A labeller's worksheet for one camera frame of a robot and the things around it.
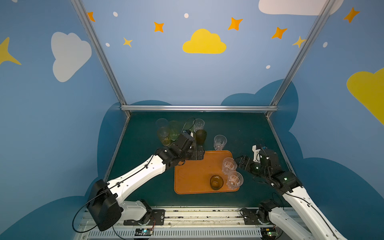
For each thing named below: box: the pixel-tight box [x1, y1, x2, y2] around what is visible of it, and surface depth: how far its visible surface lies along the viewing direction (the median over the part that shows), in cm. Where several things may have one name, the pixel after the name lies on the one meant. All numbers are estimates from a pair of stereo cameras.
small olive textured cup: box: [210, 175, 224, 191], surface depth 84 cm
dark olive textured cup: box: [195, 129, 207, 145], surface depth 101 cm
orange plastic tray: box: [174, 150, 240, 195], surface depth 88 cm
